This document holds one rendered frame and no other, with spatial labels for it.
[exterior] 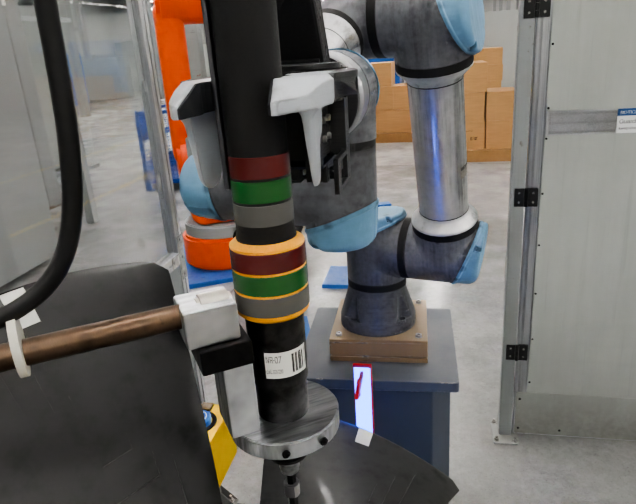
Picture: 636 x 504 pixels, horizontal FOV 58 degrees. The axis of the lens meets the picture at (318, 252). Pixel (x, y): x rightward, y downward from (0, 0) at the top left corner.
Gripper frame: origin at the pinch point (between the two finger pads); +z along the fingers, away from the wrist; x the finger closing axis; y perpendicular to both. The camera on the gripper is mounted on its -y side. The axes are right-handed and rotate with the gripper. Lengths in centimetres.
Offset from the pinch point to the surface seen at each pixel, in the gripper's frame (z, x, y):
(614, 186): -182, -69, 48
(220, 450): -38, 21, 53
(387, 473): -21.7, -4.8, 40.1
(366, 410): -38, -1, 44
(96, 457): -0.6, 12.2, 22.7
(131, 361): -6.3, 12.1, 18.9
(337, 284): -331, 57, 149
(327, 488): -16.9, 0.6, 38.4
